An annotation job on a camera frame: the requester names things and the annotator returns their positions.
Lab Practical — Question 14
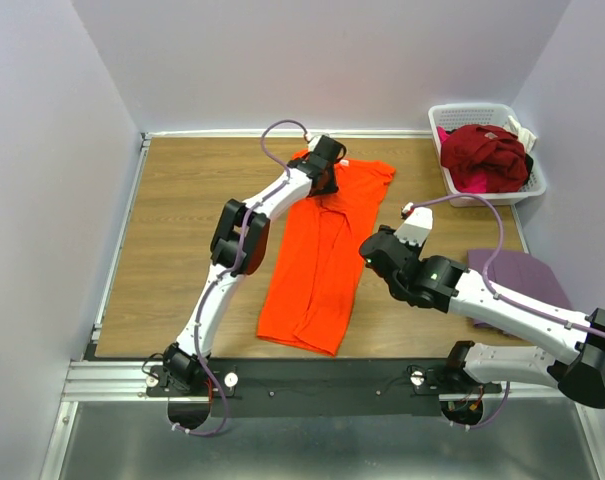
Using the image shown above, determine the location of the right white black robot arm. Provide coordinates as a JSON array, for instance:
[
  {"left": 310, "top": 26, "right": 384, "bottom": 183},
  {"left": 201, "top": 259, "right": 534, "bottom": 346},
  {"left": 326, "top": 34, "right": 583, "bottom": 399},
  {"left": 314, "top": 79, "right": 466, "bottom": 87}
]
[{"left": 359, "top": 226, "right": 605, "bottom": 409}]

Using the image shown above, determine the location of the folded purple t shirt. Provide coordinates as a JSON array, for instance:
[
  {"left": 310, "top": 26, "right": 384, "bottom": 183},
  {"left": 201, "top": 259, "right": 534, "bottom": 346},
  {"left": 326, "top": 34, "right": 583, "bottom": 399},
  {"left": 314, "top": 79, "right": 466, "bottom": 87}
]
[{"left": 487, "top": 250, "right": 573, "bottom": 310}]

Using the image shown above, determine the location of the dark red shirt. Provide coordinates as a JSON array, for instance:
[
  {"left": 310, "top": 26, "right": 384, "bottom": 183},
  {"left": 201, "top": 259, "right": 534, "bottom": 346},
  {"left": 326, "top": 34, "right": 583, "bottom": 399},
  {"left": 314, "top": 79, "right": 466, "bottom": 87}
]
[{"left": 438, "top": 124, "right": 533, "bottom": 194}]

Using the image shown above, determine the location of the orange t shirt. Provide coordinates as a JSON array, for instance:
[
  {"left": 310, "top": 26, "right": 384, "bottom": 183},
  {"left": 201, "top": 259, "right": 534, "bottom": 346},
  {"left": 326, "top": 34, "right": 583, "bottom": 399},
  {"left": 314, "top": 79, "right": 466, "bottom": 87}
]
[{"left": 256, "top": 159, "right": 396, "bottom": 356}]

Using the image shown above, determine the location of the white garment in basket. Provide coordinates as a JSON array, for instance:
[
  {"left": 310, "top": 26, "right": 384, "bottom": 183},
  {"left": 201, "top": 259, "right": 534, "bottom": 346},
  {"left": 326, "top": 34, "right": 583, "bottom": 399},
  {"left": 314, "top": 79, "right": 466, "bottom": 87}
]
[{"left": 504, "top": 115, "right": 537, "bottom": 154}]

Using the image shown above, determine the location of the pink garment in basket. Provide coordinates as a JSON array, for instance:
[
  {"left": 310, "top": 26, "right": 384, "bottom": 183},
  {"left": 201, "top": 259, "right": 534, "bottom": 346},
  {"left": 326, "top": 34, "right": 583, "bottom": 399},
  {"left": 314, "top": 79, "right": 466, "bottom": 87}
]
[{"left": 435, "top": 125, "right": 489, "bottom": 196}]

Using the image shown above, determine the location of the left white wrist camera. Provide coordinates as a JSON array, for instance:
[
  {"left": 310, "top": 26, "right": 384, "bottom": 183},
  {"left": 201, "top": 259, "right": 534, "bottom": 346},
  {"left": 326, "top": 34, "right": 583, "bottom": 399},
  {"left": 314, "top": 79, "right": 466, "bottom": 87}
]
[{"left": 307, "top": 134, "right": 323, "bottom": 151}]

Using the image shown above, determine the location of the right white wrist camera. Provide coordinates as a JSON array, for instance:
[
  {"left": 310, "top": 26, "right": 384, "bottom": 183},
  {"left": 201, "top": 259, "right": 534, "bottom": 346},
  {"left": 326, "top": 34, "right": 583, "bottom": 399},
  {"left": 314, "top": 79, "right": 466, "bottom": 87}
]
[{"left": 394, "top": 202, "right": 433, "bottom": 247}]

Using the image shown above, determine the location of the white plastic laundry basket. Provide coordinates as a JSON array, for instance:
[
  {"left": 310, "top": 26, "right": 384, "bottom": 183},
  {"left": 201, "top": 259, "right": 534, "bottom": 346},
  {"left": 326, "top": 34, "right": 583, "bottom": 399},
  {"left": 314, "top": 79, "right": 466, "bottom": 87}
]
[{"left": 428, "top": 103, "right": 547, "bottom": 207}]

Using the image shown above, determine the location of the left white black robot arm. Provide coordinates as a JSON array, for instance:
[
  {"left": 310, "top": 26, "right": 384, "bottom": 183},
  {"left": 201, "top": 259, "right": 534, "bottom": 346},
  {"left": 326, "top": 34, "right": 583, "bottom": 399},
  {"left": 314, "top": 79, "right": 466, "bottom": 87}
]
[{"left": 162, "top": 135, "right": 346, "bottom": 395}]

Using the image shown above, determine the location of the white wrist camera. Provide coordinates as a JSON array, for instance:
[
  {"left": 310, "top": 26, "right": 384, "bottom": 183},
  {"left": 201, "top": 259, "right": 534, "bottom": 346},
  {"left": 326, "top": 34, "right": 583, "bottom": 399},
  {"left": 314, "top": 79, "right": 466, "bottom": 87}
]
[
  {"left": 307, "top": 134, "right": 323, "bottom": 151},
  {"left": 394, "top": 202, "right": 433, "bottom": 247}
]

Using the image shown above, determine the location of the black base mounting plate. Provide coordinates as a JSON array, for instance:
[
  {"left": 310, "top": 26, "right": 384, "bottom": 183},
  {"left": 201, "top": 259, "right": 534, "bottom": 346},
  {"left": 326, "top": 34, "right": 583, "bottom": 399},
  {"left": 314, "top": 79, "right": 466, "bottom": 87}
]
[{"left": 146, "top": 358, "right": 501, "bottom": 418}]

